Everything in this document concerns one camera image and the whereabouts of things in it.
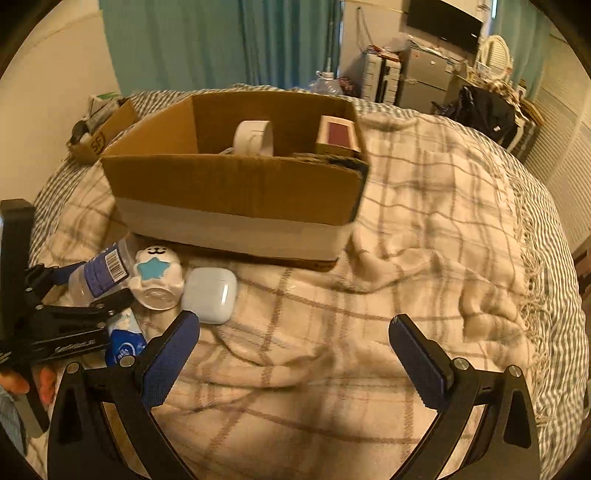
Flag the blue white tissue pack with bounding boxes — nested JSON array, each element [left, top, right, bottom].
[[104, 308, 147, 366]]

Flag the clear plastic water bottle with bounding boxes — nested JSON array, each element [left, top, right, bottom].
[[68, 235, 138, 306]]

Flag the white bear figure blue star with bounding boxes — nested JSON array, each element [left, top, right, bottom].
[[128, 245, 184, 311]]

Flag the white earbuds case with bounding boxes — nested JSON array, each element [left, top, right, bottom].
[[181, 267, 238, 325]]

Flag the tall brown red box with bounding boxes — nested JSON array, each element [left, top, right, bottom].
[[315, 115, 361, 158]]

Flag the person's left hand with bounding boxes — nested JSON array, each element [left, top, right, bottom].
[[0, 364, 57, 406]]

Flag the small cardboard box with items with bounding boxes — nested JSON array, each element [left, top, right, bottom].
[[66, 92, 137, 165]]

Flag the green checked bed sheet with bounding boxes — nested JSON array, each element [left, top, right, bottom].
[[28, 83, 583, 480]]

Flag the beige plaid blanket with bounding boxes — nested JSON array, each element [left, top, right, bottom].
[[27, 110, 551, 480]]

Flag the large open cardboard box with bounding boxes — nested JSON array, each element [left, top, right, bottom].
[[101, 90, 370, 270]]

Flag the teal window curtain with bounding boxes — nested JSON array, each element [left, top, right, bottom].
[[99, 1, 342, 93]]

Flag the white louvered wardrobe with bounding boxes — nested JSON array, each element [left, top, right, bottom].
[[525, 27, 590, 251]]

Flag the black jacket on chair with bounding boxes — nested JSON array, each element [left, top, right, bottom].
[[432, 85, 518, 148]]

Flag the large clear water jug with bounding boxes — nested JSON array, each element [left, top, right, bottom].
[[310, 71, 342, 96]]

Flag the white dressing table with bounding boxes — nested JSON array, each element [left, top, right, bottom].
[[446, 74, 545, 162]]

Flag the white suitcase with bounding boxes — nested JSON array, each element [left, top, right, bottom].
[[361, 50, 402, 105]]

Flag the grey mini fridge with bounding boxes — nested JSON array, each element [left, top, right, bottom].
[[396, 46, 454, 114]]

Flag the white oval vanity mirror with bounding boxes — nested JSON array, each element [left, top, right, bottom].
[[475, 35, 513, 82]]

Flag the teal curtain by wardrobe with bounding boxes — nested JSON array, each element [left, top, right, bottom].
[[491, 0, 567, 101]]

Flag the black wall television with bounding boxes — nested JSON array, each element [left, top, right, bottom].
[[407, 0, 483, 54]]

